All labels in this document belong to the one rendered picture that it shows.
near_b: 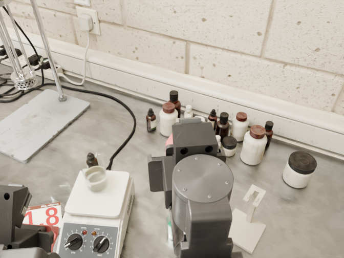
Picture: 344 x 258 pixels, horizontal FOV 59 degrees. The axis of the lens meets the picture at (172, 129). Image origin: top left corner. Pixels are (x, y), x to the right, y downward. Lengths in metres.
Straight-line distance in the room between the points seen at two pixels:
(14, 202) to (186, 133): 0.27
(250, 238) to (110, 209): 0.31
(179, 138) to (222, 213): 0.09
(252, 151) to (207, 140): 0.53
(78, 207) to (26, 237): 0.21
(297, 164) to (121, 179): 0.43
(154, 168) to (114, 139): 0.55
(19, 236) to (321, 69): 0.76
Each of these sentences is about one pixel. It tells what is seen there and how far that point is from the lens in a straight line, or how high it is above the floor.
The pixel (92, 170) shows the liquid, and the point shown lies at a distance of 0.69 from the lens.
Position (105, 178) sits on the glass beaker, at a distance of 0.67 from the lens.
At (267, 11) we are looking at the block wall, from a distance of 0.84.
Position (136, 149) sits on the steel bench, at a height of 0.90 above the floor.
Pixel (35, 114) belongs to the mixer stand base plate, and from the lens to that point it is 1.09.
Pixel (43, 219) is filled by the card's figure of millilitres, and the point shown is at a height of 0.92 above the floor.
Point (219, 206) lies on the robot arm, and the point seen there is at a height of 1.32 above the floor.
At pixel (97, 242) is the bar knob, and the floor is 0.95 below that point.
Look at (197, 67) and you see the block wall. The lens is 0.97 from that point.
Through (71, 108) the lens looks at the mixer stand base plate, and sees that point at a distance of 1.07.
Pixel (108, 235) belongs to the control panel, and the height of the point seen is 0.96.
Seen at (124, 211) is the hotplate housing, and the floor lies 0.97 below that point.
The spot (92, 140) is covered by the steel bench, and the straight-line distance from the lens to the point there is 0.94.
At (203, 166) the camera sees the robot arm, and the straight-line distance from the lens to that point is 0.29.
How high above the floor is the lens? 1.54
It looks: 42 degrees down
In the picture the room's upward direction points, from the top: straight up
